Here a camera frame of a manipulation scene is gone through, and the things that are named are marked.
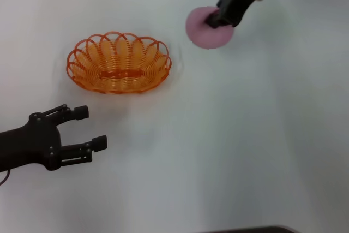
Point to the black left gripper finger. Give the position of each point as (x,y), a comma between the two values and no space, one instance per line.
(81,112)
(99,143)

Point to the pink peach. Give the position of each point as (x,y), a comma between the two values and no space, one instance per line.
(207,38)

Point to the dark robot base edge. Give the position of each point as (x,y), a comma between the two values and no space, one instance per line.
(256,229)

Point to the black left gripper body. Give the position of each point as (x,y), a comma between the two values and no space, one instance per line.
(30,145)

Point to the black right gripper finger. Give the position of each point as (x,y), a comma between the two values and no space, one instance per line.
(215,22)

